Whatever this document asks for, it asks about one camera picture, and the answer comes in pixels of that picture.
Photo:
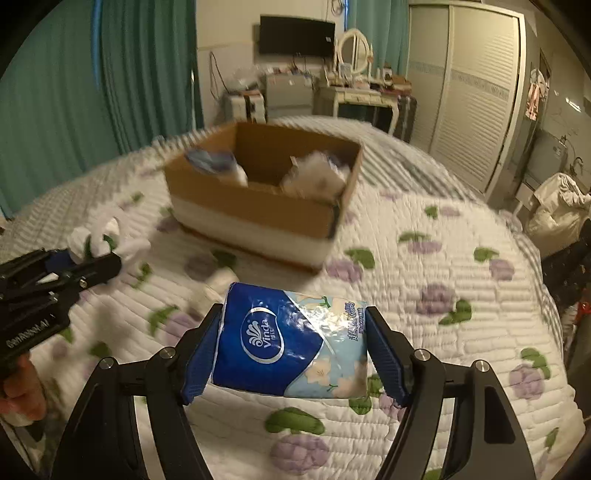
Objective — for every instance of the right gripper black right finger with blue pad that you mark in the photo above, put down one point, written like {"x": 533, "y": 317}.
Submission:
{"x": 486, "y": 440}

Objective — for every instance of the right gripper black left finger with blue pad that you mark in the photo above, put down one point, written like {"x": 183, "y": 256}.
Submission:
{"x": 101, "y": 439}

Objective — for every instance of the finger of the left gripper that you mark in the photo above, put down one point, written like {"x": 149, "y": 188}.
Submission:
{"x": 29, "y": 268}
{"x": 81, "y": 277}

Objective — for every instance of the white socks bundle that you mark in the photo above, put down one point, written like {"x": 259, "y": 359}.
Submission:
{"x": 108, "y": 233}

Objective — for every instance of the blue Vinda tissue pack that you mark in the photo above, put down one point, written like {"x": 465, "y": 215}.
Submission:
{"x": 287, "y": 344}

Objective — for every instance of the person's left hand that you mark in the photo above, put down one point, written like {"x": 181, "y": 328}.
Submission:
{"x": 23, "y": 401}

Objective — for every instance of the blue white rolled item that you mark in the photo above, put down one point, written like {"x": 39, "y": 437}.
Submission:
{"x": 221, "y": 165}

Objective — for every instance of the white floral quilted blanket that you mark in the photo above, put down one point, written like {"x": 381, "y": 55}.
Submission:
{"x": 448, "y": 274}

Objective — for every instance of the brown cardboard box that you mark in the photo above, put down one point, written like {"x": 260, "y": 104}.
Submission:
{"x": 259, "y": 217}

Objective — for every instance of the teal left window curtain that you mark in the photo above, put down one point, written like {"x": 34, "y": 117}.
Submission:
{"x": 92, "y": 81}

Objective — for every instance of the teal window curtain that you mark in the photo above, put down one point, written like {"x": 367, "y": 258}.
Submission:
{"x": 385, "y": 23}
{"x": 92, "y": 81}

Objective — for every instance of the white suitcase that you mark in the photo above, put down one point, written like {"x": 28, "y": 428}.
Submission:
{"x": 247, "y": 106}

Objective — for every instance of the white wrapped pack in box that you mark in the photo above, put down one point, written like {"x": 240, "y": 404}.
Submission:
{"x": 318, "y": 176}

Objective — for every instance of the grey mini fridge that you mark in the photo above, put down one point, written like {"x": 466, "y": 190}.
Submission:
{"x": 288, "y": 95}

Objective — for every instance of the white jacket on chair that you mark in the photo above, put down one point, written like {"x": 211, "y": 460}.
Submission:
{"x": 558, "y": 219}

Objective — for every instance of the white dressing table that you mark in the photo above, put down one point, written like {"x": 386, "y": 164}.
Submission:
{"x": 329, "y": 98}

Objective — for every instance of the grey checkered bed cover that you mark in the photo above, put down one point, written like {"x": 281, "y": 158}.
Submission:
{"x": 397, "y": 152}

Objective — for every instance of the white oval vanity mirror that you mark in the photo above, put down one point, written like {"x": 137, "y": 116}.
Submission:
{"x": 354, "y": 54}

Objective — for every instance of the dark suitcase by wardrobe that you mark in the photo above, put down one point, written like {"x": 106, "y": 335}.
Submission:
{"x": 407, "y": 106}

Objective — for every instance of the teal right window curtain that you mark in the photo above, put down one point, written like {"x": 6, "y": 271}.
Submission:
{"x": 385, "y": 23}

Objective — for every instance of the white sliding wardrobe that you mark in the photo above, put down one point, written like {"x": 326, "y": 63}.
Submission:
{"x": 466, "y": 64}

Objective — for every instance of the black wall television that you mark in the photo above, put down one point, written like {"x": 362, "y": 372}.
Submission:
{"x": 296, "y": 36}

